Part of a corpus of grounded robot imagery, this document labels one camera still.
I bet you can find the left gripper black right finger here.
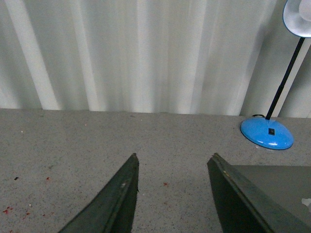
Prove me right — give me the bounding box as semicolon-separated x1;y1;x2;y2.
207;153;311;233

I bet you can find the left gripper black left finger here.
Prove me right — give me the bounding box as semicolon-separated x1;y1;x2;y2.
60;153;139;233

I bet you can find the grey laptop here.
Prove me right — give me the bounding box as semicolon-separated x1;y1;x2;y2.
233;165;311;226

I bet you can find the blue desk lamp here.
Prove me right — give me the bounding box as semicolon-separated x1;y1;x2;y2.
240;0;311;150

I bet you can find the white pleated curtain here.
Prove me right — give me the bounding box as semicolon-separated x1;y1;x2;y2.
0;0;298;116

